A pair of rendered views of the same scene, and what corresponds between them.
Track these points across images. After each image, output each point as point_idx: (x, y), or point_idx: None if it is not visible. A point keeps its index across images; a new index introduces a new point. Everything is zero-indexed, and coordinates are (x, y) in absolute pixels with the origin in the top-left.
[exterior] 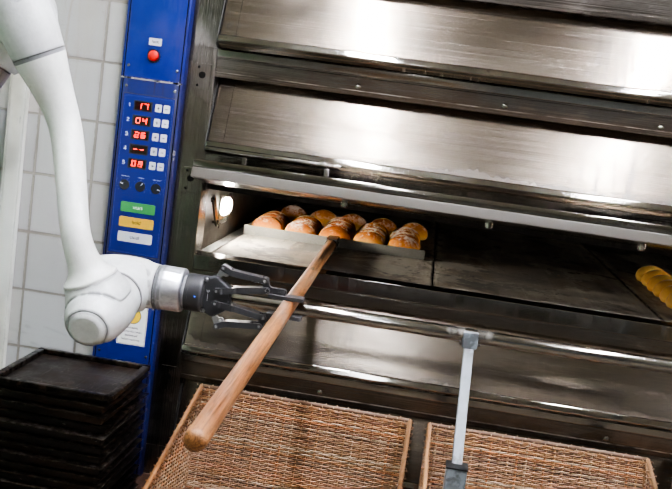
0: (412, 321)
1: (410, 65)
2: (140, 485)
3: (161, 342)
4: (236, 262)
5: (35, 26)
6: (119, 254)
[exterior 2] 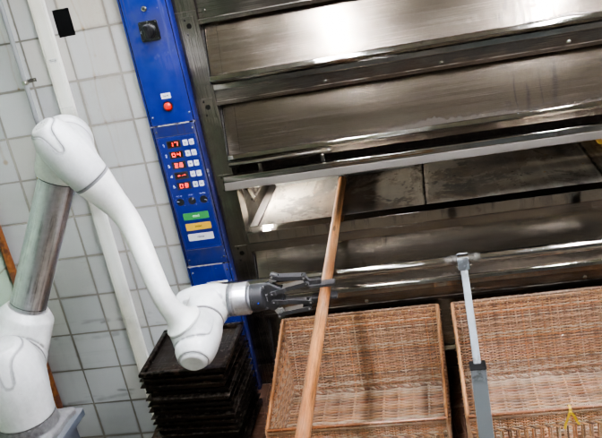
0: (417, 261)
1: (360, 56)
2: (263, 397)
3: None
4: (278, 231)
5: (81, 166)
6: (194, 250)
